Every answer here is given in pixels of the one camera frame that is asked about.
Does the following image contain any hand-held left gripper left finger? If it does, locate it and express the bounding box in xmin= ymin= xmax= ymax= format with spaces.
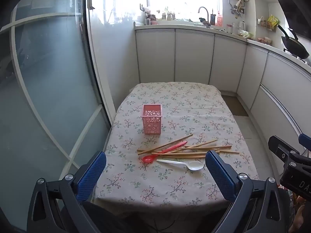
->
xmin=27 ymin=151 xmax=107 ymax=233

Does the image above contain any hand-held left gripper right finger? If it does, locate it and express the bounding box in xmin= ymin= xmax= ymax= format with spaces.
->
xmin=205 ymin=150 xmax=292 ymax=233

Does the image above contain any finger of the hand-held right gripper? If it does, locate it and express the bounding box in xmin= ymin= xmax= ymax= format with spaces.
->
xmin=268 ymin=135 xmax=300 ymax=162
xmin=298 ymin=133 xmax=311 ymax=148

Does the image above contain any white plastic spoon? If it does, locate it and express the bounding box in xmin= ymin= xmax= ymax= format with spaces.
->
xmin=156 ymin=159 xmax=205 ymax=171

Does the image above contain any red plastic spoon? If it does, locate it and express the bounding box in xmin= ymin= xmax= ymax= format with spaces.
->
xmin=142 ymin=141 xmax=188 ymax=163

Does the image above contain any group of wooden chopsticks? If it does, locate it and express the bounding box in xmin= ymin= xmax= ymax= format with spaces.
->
xmin=137 ymin=133 xmax=240 ymax=160

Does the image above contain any pink perforated utensil holder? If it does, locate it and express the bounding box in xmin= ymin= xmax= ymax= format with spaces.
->
xmin=142 ymin=104 xmax=163 ymax=135

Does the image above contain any brown floor mat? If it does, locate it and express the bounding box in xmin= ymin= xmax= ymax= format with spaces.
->
xmin=222 ymin=95 xmax=249 ymax=117

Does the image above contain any floral tablecloth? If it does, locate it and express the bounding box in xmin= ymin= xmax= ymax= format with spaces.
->
xmin=91 ymin=82 xmax=259 ymax=208

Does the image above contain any black wok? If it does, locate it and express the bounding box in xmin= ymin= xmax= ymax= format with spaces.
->
xmin=277 ymin=25 xmax=310 ymax=60

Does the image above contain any frosted glass sliding door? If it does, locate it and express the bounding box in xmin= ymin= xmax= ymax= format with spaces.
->
xmin=0 ymin=0 xmax=114 ymax=224

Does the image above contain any black range hood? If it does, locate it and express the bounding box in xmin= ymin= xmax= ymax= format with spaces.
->
xmin=266 ymin=0 xmax=311 ymax=39

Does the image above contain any white kitchen countertop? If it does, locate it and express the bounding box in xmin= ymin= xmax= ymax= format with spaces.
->
xmin=134 ymin=22 xmax=311 ymax=67

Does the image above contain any metal kitchen faucet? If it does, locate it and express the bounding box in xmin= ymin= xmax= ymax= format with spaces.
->
xmin=198 ymin=6 xmax=210 ymax=23

